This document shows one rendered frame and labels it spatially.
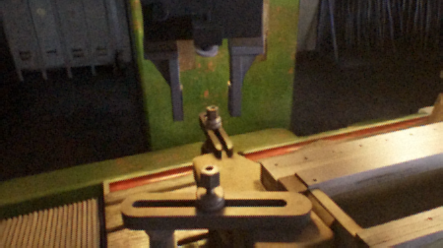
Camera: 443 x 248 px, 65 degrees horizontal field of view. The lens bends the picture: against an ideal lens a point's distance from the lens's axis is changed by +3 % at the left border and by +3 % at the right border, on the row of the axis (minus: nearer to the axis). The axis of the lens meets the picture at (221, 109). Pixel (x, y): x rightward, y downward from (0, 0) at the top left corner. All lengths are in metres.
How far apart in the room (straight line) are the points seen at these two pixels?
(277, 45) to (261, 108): 0.30
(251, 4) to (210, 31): 0.07
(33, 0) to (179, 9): 4.53
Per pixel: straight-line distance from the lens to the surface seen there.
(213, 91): 1.48
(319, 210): 0.55
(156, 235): 0.53
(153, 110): 1.44
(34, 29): 4.93
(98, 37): 4.80
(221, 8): 0.38
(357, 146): 0.72
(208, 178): 0.47
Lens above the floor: 1.41
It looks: 24 degrees down
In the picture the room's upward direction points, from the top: 1 degrees counter-clockwise
